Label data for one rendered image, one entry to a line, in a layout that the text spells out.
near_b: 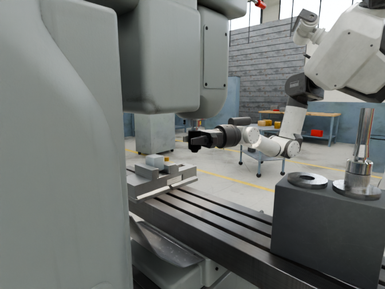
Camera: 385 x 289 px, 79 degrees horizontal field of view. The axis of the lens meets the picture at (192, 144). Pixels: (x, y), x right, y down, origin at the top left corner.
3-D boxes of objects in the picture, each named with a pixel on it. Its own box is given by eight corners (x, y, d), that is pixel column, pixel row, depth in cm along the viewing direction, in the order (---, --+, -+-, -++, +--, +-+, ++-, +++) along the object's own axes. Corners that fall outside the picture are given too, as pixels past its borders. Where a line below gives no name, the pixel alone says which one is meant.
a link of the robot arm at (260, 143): (225, 138, 97) (246, 147, 105) (240, 140, 90) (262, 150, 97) (230, 123, 98) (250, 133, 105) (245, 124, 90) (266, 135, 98)
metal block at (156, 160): (155, 166, 105) (154, 153, 104) (164, 169, 101) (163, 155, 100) (145, 169, 101) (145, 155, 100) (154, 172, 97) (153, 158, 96)
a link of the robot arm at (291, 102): (298, 109, 115) (306, 81, 113) (315, 111, 107) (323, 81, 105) (282, 105, 109) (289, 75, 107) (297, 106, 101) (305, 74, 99)
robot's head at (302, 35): (317, 39, 95) (298, 28, 97) (328, 21, 85) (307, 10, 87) (307, 51, 94) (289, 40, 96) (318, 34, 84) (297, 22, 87)
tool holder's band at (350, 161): (362, 161, 53) (363, 157, 53) (378, 167, 49) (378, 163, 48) (341, 161, 53) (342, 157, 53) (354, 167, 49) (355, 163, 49)
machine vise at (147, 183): (177, 173, 123) (177, 152, 120) (199, 180, 112) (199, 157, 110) (116, 192, 98) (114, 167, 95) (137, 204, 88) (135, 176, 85)
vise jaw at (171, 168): (161, 166, 112) (161, 157, 111) (179, 171, 103) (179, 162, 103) (150, 168, 108) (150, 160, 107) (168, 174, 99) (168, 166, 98)
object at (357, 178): (359, 183, 54) (362, 161, 53) (374, 191, 50) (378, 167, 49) (338, 182, 55) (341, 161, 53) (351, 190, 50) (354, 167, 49)
